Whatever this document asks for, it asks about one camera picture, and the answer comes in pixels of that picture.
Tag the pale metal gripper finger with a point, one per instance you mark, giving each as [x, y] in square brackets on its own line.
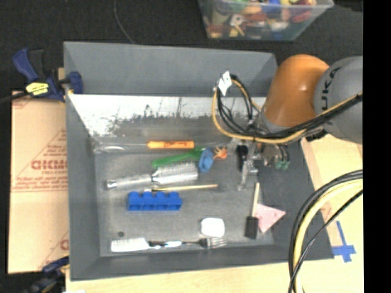
[253, 171]
[243, 179]

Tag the small orange toy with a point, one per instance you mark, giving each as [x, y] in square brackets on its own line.
[221, 153]

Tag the blue plastic toy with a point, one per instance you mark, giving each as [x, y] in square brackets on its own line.
[206, 161]

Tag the pink triangle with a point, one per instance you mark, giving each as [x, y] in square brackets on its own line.
[268, 217]

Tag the thin wooden stick brush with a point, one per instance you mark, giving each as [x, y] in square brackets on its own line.
[189, 187]

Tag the white rounded block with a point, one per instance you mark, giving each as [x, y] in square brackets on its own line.
[212, 227]

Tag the green brush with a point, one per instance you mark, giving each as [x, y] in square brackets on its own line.
[174, 159]

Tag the silver hairbrush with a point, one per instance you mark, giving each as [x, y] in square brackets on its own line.
[171, 175]

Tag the blue toy building block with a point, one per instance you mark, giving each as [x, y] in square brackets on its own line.
[154, 201]

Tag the grey metal bin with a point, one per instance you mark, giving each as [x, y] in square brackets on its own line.
[171, 72]

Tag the white toothbrush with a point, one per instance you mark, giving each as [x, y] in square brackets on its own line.
[128, 244]

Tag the clear glass thing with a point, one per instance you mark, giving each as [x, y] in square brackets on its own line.
[107, 147]

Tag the brown cardboard board red print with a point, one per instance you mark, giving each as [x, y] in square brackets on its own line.
[36, 151]

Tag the black cylinder on white bracket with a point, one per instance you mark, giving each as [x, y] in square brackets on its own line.
[242, 153]

